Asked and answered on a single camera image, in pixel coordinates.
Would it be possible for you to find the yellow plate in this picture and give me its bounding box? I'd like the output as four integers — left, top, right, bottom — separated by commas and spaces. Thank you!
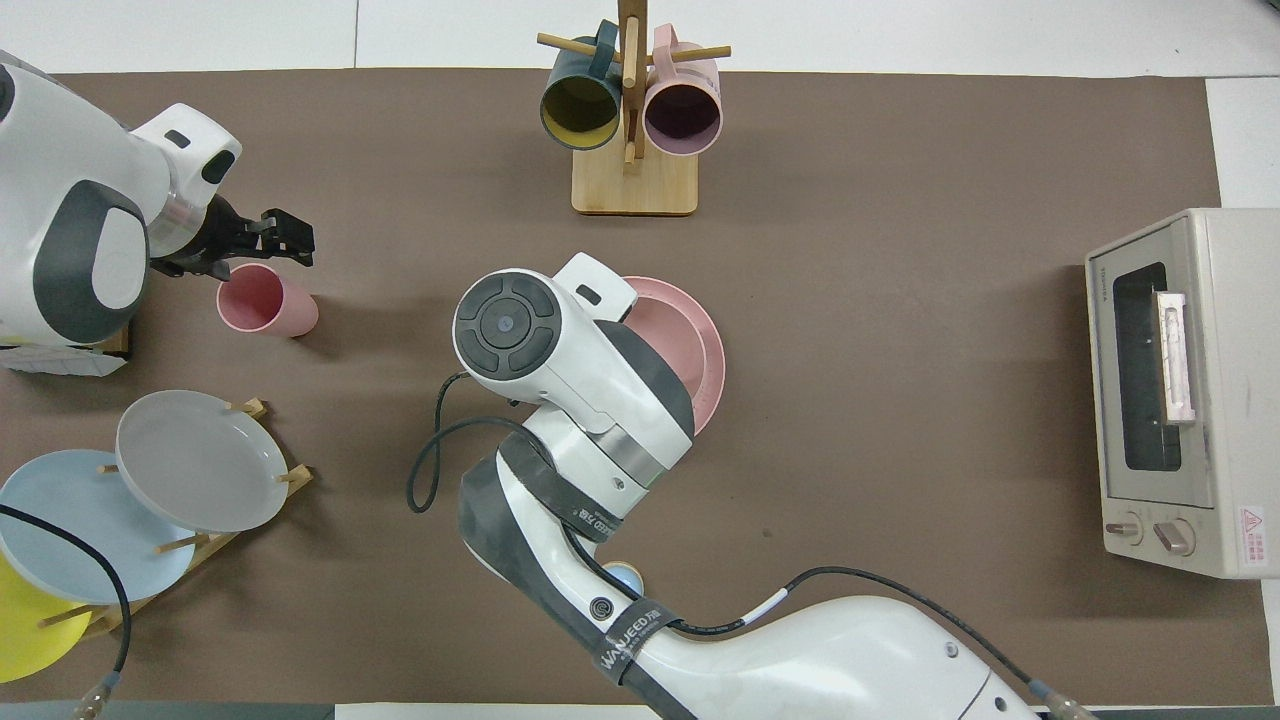
0, 553, 93, 684

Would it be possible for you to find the pink speckled plate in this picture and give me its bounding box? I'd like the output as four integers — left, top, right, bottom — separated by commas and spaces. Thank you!
620, 276, 726, 437

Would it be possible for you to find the beige toaster oven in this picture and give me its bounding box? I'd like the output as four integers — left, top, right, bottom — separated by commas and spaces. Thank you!
1085, 207, 1280, 580

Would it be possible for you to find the dark teal mug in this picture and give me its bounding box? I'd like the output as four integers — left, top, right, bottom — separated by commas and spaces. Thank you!
540, 20, 624, 152

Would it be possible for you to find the pink plastic cup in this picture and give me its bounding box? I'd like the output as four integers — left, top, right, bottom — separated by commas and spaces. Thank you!
216, 262, 320, 339

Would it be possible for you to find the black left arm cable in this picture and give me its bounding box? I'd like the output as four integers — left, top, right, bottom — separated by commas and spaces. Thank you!
0, 502, 134, 720

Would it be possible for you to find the wooden mug tree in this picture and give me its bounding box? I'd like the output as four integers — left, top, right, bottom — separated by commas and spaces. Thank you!
537, 0, 732, 217

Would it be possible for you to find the wooden shelf with wire basket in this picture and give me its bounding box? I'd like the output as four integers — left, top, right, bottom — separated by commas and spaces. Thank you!
0, 325, 132, 377

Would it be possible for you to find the brown table mat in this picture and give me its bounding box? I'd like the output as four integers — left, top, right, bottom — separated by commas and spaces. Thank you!
0, 68, 1273, 706

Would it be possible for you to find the grey plate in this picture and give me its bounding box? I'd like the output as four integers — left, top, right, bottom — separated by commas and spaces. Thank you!
115, 389, 290, 534

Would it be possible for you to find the light blue plate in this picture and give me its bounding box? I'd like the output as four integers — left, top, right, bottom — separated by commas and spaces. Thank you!
0, 449, 198, 605

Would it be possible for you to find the light pink mug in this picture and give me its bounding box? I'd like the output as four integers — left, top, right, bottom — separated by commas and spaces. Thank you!
643, 24, 723, 157

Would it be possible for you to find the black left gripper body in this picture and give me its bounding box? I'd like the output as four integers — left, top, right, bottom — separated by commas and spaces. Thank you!
150, 195, 269, 282

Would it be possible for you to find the wooden plate rack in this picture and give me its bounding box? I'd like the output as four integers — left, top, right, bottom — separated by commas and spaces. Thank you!
38, 397, 314, 641

